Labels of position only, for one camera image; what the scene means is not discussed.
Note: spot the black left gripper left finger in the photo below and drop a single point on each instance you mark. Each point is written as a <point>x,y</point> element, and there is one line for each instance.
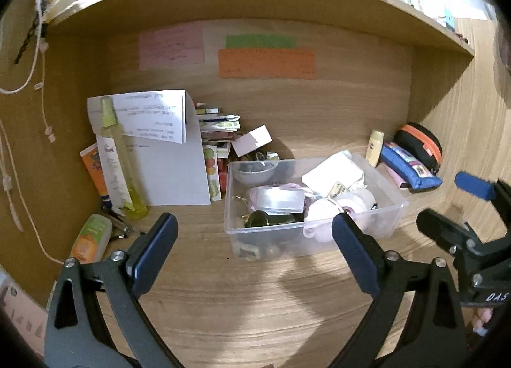
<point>77,334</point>

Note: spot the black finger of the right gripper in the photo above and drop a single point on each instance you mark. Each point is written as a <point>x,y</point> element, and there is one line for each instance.
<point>483,269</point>

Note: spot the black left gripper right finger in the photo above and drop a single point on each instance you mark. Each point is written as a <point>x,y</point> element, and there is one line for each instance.
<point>414,319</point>

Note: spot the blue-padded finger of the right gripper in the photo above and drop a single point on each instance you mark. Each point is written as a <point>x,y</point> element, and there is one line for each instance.
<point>497,193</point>

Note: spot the white cloth pouch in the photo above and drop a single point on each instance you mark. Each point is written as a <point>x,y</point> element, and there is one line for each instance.
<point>337,174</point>

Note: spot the dark green glass bottle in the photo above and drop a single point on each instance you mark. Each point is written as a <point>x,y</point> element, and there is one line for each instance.
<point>262,219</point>

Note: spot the white round lid container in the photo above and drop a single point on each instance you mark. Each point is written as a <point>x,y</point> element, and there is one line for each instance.
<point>276,199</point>

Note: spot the white tape roll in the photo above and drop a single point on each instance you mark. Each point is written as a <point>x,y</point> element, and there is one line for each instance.
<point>359,205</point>

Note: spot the orange green lotion bottle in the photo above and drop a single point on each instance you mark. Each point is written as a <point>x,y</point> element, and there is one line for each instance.
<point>92,240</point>

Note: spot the blue pencil case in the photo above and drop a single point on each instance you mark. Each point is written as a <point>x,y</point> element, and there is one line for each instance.
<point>409,168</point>

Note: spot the black orange zip case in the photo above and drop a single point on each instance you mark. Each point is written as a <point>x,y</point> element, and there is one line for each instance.
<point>422,144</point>

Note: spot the black pens cluster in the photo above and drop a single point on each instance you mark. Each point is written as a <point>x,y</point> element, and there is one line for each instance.
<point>122,229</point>

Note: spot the tall yellow spray bottle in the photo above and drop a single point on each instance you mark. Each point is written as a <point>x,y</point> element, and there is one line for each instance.
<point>118,163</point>

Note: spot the small cream bottle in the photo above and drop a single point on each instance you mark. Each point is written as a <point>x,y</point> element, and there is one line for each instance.
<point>374,147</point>

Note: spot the orange sunscreen tube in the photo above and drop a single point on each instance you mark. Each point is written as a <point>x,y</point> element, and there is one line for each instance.
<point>91,159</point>

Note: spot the white paper notebook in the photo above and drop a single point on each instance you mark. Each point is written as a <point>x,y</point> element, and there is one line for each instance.
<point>163,141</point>

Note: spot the fruit print booklet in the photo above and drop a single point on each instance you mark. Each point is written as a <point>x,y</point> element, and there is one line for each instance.
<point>211,166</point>

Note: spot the clear plastic storage bin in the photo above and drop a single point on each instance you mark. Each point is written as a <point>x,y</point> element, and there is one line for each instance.
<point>287,240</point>

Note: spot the clear small bowl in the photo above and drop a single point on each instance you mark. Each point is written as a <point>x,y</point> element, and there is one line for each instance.
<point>253,173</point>

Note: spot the stack of booklets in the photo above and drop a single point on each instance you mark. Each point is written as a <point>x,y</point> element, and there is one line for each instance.
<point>215,125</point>

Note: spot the white card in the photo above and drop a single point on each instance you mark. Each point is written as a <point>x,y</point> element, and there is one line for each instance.
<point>251,141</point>

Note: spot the pink sticky note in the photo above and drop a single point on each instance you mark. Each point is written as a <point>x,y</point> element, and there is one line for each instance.
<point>171,46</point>

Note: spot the orange sticky note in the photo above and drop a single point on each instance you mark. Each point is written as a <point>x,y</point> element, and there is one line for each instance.
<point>266,63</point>

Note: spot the green sticky note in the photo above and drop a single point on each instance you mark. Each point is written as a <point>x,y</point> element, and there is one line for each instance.
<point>259,41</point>

